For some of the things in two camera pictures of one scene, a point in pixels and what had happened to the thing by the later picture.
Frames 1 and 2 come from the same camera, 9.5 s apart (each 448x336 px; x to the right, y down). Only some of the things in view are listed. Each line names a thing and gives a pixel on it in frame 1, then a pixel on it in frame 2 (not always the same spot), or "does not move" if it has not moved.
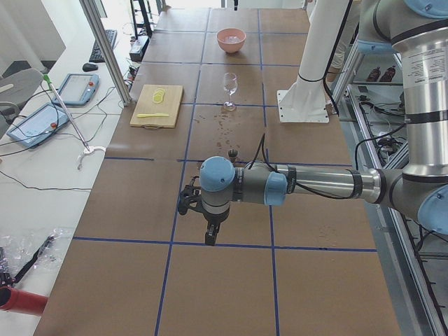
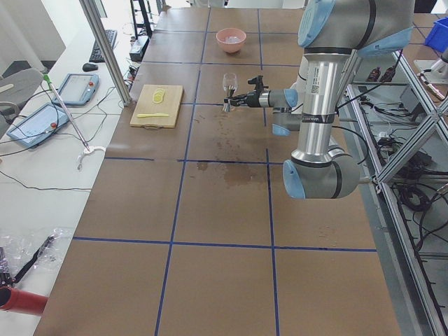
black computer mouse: (89, 67) does not move
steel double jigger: (232, 154) -> (231, 89)
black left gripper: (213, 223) -> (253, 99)
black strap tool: (38, 253) does not move
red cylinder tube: (22, 301) does not move
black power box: (138, 47) does not move
